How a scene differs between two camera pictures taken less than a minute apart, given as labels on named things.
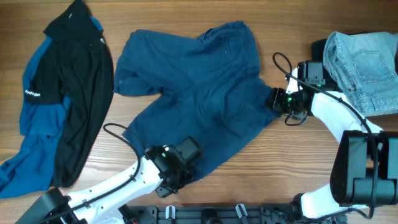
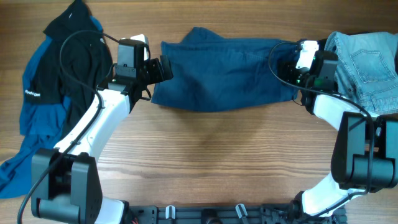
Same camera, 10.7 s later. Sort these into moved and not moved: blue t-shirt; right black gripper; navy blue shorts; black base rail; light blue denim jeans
Moved: right black gripper; navy blue shorts
Not moved: blue t-shirt; black base rail; light blue denim jeans
